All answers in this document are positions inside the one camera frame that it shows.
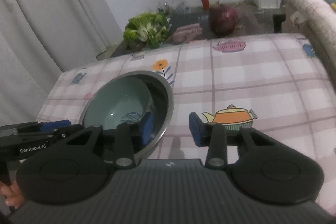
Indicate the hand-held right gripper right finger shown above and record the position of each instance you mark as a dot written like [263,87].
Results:
[196,129]

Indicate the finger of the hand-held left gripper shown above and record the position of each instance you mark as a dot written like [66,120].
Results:
[60,133]
[55,125]

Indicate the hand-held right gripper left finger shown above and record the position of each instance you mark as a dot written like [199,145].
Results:
[147,128]

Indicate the large steel bowl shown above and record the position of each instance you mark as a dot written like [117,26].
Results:
[161,92]

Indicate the green ceramic bowl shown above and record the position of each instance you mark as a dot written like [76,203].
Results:
[118,100]

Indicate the person's left hand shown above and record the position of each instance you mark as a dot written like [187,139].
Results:
[11,195]

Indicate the checked floral tablecloth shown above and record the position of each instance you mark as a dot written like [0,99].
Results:
[249,77]

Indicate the pink packet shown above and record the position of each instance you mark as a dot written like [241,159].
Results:
[186,33]

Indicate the green lettuce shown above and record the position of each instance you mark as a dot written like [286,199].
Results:
[145,29]

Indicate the white curtain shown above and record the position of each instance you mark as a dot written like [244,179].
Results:
[47,16]

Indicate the dark low table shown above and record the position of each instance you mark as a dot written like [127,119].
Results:
[189,19]

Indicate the red onion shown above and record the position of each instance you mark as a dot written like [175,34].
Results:
[223,20]

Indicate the small red jar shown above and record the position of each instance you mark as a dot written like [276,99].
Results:
[204,2]

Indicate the pink white rolled blanket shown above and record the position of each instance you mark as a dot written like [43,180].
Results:
[309,19]

